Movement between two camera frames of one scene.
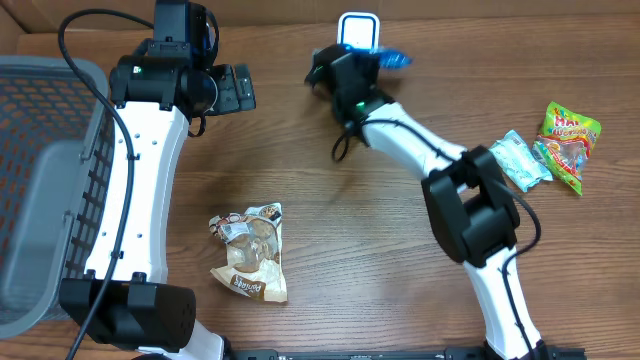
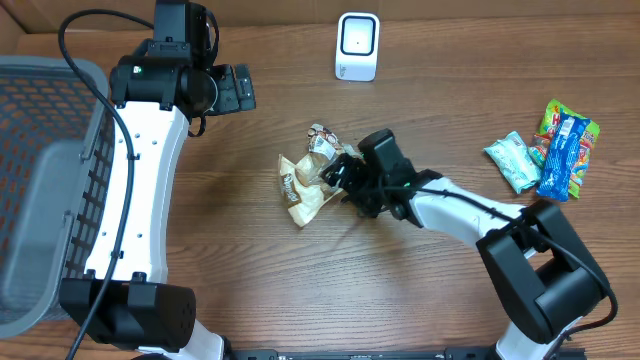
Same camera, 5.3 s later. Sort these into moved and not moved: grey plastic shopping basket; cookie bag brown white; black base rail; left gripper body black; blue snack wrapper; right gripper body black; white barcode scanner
Moved: right gripper body black; blue snack wrapper; cookie bag brown white
Not moved: grey plastic shopping basket; left gripper body black; white barcode scanner; black base rail
